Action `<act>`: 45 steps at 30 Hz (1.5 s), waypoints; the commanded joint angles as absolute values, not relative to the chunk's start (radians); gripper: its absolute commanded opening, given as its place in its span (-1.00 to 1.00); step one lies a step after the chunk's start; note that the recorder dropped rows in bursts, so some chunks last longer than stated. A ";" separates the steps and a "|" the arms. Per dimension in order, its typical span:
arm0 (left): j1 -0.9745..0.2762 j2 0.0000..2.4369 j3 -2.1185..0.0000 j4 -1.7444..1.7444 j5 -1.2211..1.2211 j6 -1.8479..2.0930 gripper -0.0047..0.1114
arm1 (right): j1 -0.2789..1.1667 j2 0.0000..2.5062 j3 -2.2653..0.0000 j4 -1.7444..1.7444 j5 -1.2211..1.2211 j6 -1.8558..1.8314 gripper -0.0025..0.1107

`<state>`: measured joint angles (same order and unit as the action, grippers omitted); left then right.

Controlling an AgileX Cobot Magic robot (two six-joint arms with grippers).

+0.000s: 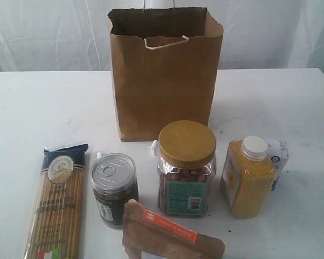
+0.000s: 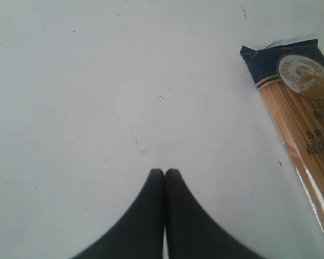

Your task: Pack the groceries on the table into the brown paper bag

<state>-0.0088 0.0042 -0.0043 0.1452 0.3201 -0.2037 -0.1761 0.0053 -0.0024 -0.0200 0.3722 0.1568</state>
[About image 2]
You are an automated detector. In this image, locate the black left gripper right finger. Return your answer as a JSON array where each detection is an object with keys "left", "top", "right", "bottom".
[{"left": 165, "top": 168, "right": 262, "bottom": 258}]

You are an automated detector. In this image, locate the spaghetti packet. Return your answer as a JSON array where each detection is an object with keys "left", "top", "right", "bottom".
[{"left": 240, "top": 38, "right": 324, "bottom": 233}]

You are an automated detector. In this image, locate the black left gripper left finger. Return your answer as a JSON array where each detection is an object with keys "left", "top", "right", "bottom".
[{"left": 74, "top": 169, "right": 166, "bottom": 258}]

